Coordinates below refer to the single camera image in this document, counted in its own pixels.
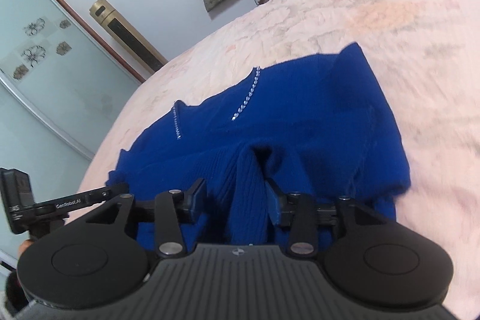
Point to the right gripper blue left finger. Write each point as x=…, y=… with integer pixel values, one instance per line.
x=189, y=205

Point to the blue beaded knit sweater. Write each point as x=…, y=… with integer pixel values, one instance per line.
x=318, y=125

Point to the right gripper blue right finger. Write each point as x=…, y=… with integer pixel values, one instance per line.
x=280, y=208

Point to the gold tower fan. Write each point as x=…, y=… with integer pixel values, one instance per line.
x=127, y=36

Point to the person's left hand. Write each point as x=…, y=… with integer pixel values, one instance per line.
x=24, y=245

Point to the pink floral bed sheet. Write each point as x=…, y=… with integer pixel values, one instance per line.
x=425, y=55

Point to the frosted glass wardrobe door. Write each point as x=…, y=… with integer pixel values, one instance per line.
x=60, y=95

